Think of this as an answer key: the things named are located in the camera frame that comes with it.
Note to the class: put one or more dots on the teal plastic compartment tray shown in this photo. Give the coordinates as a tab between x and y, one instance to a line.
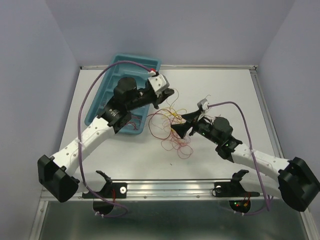
109	82

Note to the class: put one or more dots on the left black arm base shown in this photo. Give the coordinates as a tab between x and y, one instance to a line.
108	194

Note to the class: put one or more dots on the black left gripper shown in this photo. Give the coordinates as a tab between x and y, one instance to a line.
161	96

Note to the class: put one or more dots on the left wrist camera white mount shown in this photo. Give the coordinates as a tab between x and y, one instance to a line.
158	81

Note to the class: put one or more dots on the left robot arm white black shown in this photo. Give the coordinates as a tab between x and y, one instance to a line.
56	173

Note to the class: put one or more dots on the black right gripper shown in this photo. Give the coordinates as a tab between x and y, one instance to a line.
192	117

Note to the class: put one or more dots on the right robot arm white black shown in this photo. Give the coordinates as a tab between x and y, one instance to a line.
291	180

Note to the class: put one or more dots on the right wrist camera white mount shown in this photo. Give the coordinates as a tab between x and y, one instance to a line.
203	105

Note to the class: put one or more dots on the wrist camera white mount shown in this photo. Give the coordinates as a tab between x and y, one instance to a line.
203	105
158	81

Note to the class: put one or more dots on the aluminium mounting rail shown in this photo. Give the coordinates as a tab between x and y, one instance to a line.
183	190

